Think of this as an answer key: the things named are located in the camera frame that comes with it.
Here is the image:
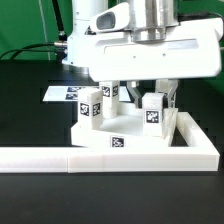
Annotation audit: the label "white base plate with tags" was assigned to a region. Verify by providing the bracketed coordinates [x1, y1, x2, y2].
[43, 86, 131, 102]

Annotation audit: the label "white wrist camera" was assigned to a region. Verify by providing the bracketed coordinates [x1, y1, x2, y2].
[90, 2, 130, 33]

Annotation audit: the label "white L-shaped obstacle wall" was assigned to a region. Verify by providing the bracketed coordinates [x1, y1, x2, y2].
[0, 111, 220, 173]

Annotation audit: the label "black cables at base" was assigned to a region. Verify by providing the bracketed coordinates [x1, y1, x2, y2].
[0, 0, 68, 62]

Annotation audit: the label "white square tabletop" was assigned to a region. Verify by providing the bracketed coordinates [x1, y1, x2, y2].
[71, 102, 178, 149]

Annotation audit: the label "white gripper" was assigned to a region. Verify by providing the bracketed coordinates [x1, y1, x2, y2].
[89, 18, 223, 109]

